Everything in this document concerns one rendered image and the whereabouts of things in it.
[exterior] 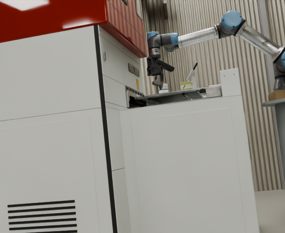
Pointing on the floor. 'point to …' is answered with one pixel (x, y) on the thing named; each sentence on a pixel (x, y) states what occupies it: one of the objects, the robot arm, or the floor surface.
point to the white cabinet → (189, 168)
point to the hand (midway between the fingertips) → (161, 88)
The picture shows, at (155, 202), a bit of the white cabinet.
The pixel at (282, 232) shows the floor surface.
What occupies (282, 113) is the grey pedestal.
